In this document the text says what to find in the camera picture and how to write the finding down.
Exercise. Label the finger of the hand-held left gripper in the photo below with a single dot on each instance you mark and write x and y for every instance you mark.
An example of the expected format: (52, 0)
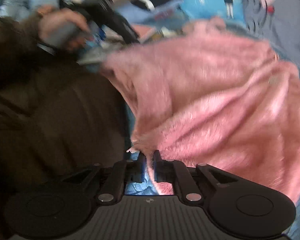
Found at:
(122, 28)

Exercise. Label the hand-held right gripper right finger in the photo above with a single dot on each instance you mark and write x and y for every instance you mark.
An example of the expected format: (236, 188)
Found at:
(156, 167)

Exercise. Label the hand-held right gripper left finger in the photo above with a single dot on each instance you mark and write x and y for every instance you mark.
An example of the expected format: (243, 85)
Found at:
(141, 168)

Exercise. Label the pink fluffy jacket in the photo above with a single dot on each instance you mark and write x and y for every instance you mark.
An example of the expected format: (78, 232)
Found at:
(210, 100)

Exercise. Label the person's left forearm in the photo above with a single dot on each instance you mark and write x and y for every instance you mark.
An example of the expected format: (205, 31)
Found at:
(12, 45)

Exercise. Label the person's left hand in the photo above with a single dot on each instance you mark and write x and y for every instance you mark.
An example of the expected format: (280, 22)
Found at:
(52, 20)

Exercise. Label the person's dark brown jacket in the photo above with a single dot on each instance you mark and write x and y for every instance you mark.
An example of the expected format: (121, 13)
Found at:
(52, 120)

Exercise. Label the grey lettered pillow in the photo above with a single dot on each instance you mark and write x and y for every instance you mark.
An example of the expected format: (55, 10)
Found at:
(287, 17)

